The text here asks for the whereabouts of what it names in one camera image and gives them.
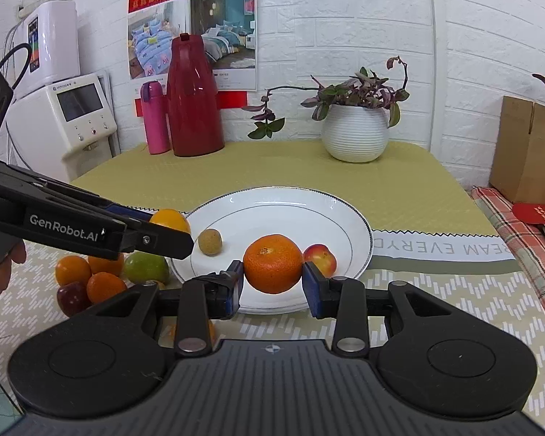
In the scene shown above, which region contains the yellow-orange kumquat fruit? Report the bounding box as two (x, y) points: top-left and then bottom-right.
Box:
(149, 209), (191, 234)

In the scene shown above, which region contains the textured orange tangerine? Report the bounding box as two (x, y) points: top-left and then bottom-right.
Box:
(243, 234), (303, 294)

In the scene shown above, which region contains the green apple on table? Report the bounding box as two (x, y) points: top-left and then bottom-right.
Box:
(122, 251), (170, 284)

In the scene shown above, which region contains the small red-yellow apple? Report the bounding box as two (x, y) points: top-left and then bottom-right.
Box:
(303, 244), (338, 279)

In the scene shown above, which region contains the orange upper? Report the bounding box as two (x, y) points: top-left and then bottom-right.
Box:
(87, 253), (125, 276)

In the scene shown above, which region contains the orange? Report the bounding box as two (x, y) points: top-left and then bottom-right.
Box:
(87, 253), (125, 276)
(55, 255), (92, 287)

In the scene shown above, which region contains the small brown longan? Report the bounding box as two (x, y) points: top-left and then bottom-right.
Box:
(198, 229), (223, 257)

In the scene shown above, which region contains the white round plate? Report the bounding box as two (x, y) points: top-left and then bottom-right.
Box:
(169, 185), (375, 316)

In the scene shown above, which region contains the orange tangerine middle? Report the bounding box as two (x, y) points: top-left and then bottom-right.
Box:
(86, 272), (127, 304)

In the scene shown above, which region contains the orange far left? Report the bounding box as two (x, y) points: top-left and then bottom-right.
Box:
(55, 255), (92, 287)

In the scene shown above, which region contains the white machine with screen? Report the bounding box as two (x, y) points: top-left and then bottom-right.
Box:
(0, 73), (118, 182)

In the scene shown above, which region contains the dark red thermos jug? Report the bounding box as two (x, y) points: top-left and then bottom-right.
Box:
(166, 33), (224, 157)

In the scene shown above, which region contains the pink thermos bottle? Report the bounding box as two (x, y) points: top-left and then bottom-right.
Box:
(141, 81), (171, 154)

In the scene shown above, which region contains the white ribbed plant pot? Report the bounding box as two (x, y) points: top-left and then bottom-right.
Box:
(321, 105), (390, 164)

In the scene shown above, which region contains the red plaid cloth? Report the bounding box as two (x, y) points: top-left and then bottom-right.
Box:
(469, 187), (545, 310)

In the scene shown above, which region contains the purple-green trailing plant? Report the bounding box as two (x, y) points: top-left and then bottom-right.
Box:
(242, 56), (409, 140)

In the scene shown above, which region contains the red envelope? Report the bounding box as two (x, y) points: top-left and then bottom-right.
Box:
(512, 203), (545, 225)

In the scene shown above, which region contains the brown cardboard box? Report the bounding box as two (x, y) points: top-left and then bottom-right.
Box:
(489, 97), (545, 204)

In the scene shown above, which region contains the black cable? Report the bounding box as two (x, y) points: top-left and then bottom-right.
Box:
(0, 42), (33, 95)

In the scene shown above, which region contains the white wall-mounted purifier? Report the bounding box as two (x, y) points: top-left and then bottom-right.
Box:
(14, 0), (80, 98)

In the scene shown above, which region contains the bedding poster on wall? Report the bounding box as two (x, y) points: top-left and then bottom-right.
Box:
(127, 0), (258, 92)

